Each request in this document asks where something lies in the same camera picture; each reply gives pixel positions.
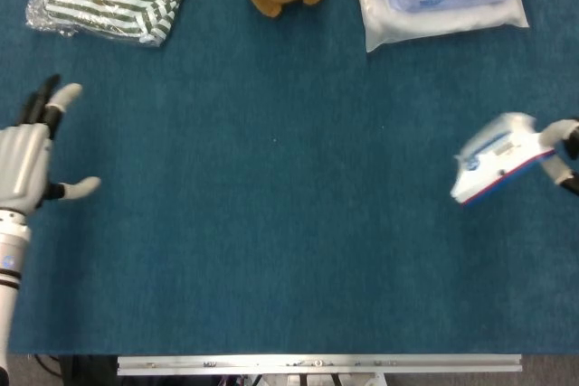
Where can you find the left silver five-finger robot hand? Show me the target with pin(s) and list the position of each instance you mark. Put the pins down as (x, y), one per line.
(22, 164)

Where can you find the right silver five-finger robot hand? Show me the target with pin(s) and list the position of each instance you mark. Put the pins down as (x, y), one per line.
(571, 142)

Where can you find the white blue small package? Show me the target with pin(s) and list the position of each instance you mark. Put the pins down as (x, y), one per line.
(497, 160)

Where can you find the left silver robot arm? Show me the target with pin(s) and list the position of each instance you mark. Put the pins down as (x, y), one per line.
(11, 268)

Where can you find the white frosted plastic bag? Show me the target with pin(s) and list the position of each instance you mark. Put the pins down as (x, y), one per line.
(429, 24)

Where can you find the striped garment in clear bag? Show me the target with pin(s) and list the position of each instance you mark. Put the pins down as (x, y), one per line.
(135, 6)

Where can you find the blue felt table mat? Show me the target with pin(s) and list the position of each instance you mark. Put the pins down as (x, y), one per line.
(289, 223)

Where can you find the aluminium table edge rail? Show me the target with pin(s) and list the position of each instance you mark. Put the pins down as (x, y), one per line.
(316, 364)

